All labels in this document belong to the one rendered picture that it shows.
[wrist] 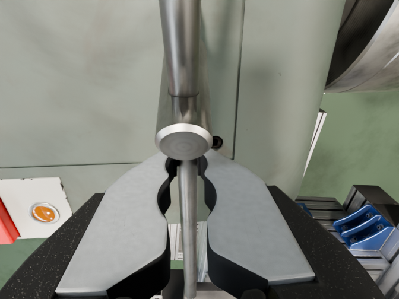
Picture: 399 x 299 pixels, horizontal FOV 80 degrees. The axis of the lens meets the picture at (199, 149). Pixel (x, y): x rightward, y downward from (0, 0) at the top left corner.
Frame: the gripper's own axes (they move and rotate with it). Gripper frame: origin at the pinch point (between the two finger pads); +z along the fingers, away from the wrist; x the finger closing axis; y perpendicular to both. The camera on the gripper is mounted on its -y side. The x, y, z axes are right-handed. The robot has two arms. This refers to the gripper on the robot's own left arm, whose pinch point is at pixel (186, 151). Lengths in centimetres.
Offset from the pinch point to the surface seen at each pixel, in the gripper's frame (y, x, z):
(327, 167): 93, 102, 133
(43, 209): 9.7, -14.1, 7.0
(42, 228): 12.4, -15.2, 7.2
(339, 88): 1.4, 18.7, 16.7
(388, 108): 48, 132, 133
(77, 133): 1.9, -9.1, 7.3
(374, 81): 0.2, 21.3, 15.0
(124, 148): 3.6, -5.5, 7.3
